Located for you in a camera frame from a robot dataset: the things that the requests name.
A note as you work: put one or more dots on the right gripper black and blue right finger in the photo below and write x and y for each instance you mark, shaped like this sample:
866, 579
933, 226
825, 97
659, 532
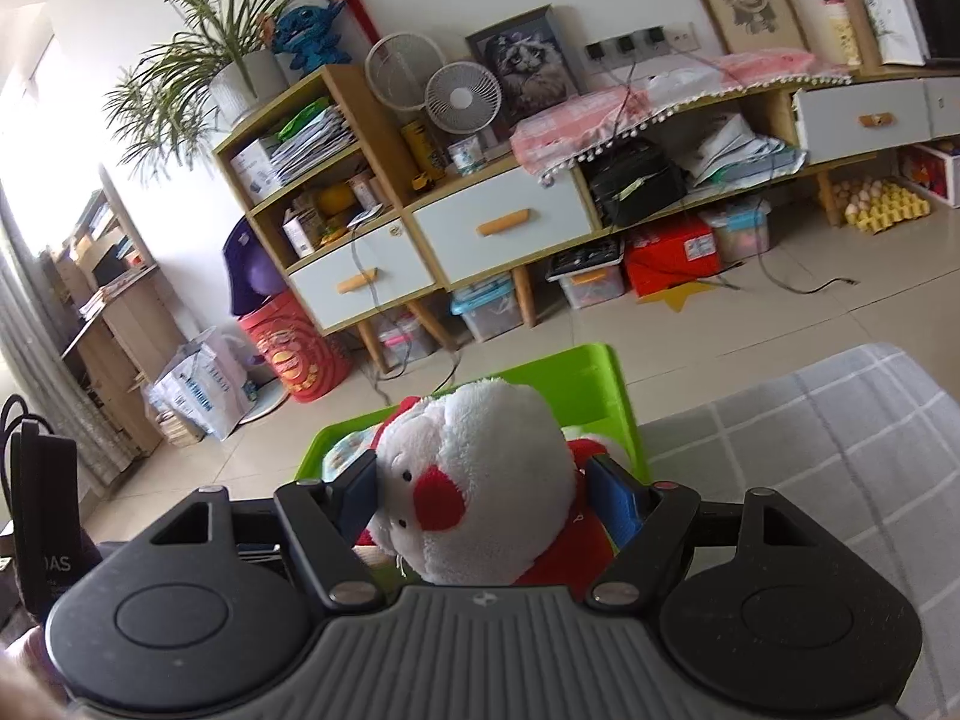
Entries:
750, 606

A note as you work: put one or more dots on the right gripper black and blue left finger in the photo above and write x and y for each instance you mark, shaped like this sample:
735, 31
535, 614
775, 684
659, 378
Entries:
217, 600

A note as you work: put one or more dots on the santa plush toy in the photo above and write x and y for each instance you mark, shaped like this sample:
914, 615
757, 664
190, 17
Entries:
483, 487

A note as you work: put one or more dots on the teal checked knit cloth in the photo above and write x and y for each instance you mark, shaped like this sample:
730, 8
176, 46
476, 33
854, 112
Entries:
345, 452

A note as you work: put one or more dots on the grey checked tablecloth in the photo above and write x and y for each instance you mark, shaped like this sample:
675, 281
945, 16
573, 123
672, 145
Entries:
866, 443

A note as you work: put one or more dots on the white paper shopping bag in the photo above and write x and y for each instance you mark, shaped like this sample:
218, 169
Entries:
206, 383

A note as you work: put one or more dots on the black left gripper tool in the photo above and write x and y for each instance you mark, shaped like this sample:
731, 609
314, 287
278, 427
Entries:
40, 488

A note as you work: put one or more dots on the red printed bucket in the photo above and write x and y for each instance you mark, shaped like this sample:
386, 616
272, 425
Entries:
308, 364

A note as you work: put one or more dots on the wooden shelf unit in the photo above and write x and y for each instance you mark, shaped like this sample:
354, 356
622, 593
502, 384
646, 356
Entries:
127, 333

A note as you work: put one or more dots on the purple garment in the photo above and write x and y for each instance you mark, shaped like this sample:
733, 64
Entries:
252, 276

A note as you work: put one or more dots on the red cardboard box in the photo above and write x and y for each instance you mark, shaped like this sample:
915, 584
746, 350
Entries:
670, 253

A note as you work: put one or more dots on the yellow egg tray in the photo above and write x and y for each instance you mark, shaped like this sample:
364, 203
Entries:
876, 205

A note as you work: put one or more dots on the black bag in cabinet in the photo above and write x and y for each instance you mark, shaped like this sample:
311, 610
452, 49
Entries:
633, 180

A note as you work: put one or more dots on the wooden TV cabinet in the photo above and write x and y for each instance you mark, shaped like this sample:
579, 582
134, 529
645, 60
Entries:
499, 218

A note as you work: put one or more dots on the pink lace cloth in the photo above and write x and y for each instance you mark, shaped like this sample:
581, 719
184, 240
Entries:
581, 128

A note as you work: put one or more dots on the potted green plant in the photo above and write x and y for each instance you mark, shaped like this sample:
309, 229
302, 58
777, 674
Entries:
161, 109

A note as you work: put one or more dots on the white desk fan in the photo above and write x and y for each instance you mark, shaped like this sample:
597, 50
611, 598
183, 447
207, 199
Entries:
462, 98

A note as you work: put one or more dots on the blue Stitch plush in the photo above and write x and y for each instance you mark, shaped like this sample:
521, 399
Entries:
307, 34

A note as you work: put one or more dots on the framed cat picture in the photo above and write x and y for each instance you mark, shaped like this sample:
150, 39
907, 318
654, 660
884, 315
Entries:
528, 57

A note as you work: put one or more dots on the white wire fan guard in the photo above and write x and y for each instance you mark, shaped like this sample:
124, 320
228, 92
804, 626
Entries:
399, 67

